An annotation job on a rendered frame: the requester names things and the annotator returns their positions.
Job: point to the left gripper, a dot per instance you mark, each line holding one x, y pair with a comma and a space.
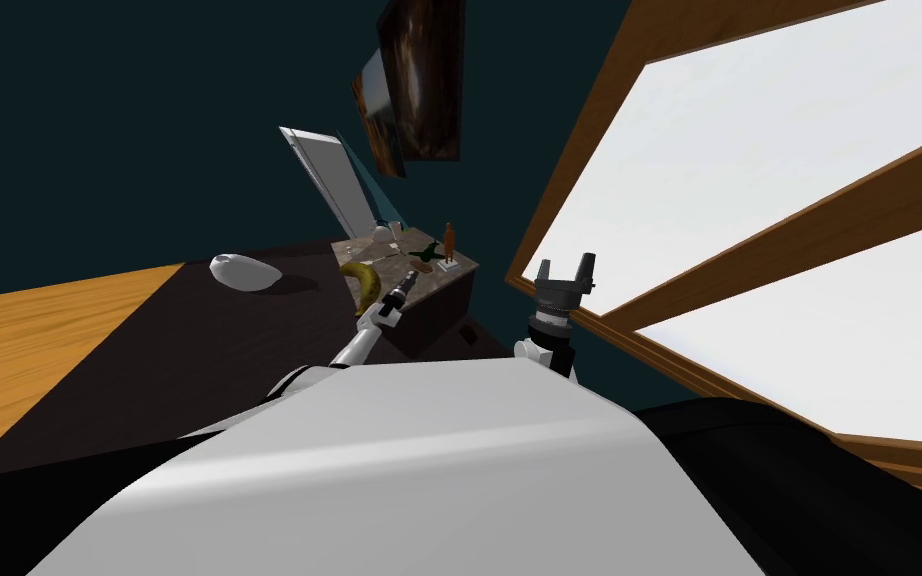
402, 290

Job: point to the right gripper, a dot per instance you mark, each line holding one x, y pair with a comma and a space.
560, 292

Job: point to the yellow banana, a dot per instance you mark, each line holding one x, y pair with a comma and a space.
366, 282

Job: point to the dark marble-top table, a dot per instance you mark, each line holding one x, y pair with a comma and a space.
437, 308

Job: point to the orange figurine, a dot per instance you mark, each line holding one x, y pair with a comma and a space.
449, 242

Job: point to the white rounded cushion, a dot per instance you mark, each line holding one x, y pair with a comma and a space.
243, 272

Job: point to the wooden-framed window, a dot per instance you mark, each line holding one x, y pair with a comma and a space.
749, 264

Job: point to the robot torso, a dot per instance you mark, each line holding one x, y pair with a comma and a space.
429, 480

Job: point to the large dark brown picture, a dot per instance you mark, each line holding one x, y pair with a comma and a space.
425, 80

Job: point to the small brown wall picture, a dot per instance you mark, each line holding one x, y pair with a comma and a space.
377, 120

